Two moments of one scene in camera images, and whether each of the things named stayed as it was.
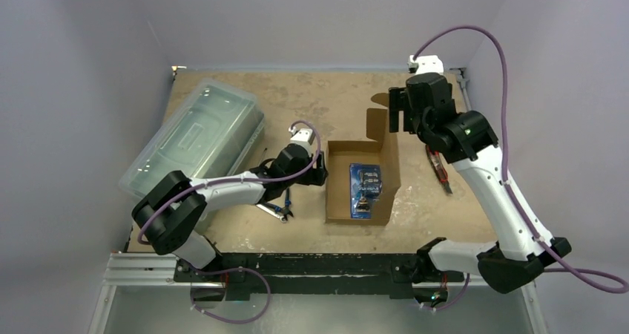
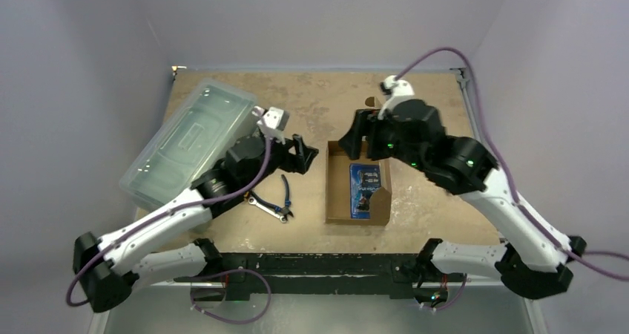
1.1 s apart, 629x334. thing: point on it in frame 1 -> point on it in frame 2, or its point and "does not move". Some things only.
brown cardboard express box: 377,151 does not move
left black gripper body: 314,176 -> 288,159
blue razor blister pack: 365,186 does not move
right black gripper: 397,109 -> 371,130
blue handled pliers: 285,209 does not move
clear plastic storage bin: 208,137 does not move
